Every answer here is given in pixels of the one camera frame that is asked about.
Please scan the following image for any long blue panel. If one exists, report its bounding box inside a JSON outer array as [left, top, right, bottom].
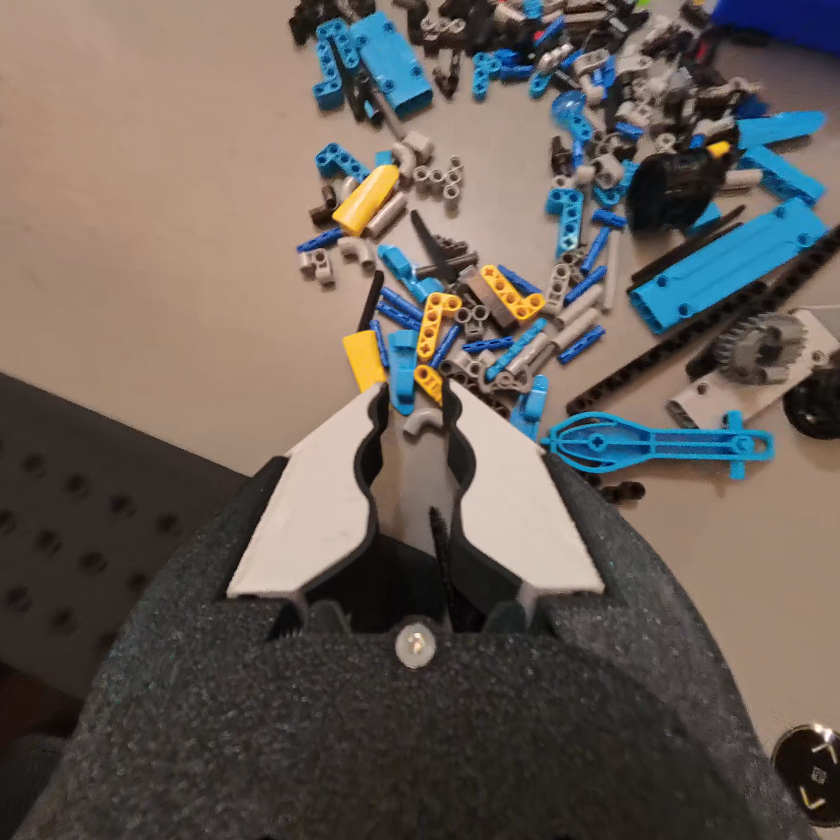
[[626, 196, 832, 336]]

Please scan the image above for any blue plastic bin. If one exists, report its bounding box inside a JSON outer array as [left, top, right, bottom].
[[711, 0, 840, 48]]

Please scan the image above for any grey gear wheel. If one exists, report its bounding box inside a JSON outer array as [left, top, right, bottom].
[[714, 311, 807, 387]]

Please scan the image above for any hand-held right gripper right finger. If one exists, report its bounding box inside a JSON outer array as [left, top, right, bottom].
[[438, 377, 606, 632]]

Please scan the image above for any grey curved elbow piece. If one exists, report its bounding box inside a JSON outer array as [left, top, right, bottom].
[[402, 407, 445, 441]]

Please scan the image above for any blue openwork blade piece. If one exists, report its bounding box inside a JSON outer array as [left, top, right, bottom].
[[541, 409, 777, 482]]

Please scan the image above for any pile of small building pieces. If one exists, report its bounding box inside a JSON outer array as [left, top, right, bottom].
[[287, 0, 840, 508]]

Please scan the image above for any long black holed beam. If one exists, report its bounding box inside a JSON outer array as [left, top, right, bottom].
[[567, 226, 840, 416]]

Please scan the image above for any black dome piece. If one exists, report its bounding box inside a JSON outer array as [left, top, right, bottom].
[[625, 147, 731, 235]]

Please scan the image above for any black perforated pad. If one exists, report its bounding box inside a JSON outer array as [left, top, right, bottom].
[[0, 370, 278, 742]]

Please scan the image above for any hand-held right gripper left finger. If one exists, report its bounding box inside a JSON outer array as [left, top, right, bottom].
[[226, 382, 392, 614]]

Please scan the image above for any round black desk port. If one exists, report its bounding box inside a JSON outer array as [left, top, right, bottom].
[[770, 721, 840, 828]]

